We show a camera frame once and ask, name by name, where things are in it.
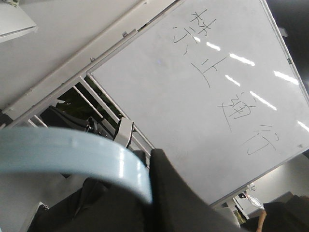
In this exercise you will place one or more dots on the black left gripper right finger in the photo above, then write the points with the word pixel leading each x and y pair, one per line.
pixel 175 207

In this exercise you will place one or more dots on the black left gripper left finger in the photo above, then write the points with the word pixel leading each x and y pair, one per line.
pixel 95 207

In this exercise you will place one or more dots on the light blue plastic basket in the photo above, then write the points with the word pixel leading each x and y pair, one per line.
pixel 59 150

